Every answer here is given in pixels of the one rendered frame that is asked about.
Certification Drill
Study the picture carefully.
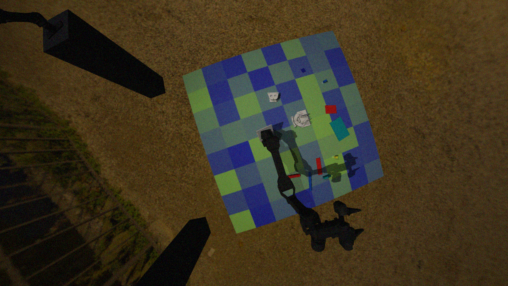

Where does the teal flat plate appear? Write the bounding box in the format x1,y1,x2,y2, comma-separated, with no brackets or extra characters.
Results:
330,117,350,141

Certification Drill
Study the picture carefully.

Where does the red flat plate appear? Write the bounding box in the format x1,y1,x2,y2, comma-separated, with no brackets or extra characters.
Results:
325,105,337,114

